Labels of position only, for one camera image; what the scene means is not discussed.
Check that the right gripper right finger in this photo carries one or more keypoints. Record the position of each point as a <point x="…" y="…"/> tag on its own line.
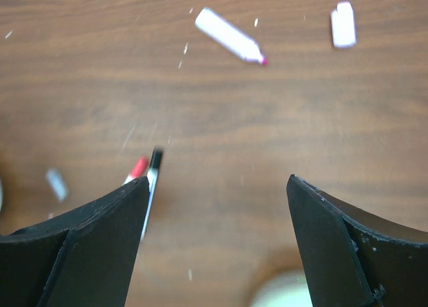
<point x="352" y="257"/>

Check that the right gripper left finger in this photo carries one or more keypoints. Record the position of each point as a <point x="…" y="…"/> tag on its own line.
<point x="84" y="257"/>

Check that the red marker cap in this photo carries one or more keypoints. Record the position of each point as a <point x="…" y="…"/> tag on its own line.
<point x="139" y="168"/>

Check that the white marker black tip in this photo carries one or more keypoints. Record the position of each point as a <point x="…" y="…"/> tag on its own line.
<point x="152" y="176"/>

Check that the pink highlighter cap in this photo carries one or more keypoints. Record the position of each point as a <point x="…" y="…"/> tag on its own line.
<point x="343" y="26"/>

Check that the pink highlighter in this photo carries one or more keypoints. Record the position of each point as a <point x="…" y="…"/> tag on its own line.
<point x="237" y="42"/>

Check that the white marker red tip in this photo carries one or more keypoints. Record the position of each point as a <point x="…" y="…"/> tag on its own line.
<point x="128" y="179"/>

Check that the clear pen cap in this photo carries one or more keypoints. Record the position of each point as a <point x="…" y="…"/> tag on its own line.
<point x="57" y="184"/>

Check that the beige bowl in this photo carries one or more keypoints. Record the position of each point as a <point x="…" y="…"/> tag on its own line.
<point x="283" y="290"/>

